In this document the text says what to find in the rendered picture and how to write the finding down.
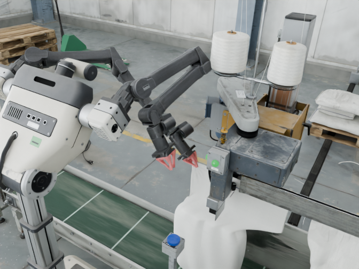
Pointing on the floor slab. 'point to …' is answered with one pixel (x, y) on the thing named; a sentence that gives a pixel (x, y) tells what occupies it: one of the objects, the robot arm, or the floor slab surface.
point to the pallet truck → (72, 41)
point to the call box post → (172, 263)
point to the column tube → (275, 100)
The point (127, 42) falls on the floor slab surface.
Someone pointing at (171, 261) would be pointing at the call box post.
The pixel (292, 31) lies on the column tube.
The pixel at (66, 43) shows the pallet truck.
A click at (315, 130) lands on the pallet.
